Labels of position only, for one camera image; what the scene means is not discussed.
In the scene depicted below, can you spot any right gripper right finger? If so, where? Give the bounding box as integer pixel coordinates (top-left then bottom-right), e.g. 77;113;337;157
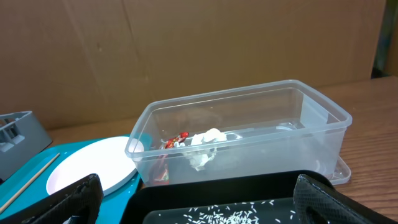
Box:
293;174;398;224

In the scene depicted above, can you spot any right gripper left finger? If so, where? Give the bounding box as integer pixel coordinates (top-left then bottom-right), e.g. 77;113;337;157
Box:
1;174;104;224

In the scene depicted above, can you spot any large white plate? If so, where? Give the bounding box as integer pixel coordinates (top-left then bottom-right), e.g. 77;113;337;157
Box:
46;136;137;196

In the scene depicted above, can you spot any wooden chopstick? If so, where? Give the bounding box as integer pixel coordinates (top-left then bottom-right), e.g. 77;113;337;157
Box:
1;153;60;213

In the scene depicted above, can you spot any red snack wrapper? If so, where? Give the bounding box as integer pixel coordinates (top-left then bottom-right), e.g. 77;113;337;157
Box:
149;132;189;185

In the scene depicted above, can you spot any white tissue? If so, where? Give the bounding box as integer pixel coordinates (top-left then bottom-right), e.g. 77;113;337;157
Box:
182;128;227;171

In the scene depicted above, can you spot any teal plastic tray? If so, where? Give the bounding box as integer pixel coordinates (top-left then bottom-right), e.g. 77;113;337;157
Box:
1;139;141;224

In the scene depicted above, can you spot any black tray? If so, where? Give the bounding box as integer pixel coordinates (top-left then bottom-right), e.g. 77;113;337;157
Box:
119;169;340;224

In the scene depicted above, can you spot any pile of spilled rice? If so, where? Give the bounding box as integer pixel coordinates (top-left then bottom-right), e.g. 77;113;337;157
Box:
179;198;300;224

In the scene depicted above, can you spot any clear plastic bin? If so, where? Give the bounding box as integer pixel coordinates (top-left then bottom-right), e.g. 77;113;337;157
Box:
125;80;353;186

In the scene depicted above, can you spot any grey dish rack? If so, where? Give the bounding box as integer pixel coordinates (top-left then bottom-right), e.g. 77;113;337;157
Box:
1;111;52;181

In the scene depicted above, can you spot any brown cardboard backdrop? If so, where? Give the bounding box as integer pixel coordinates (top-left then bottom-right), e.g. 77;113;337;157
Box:
1;0;386;128

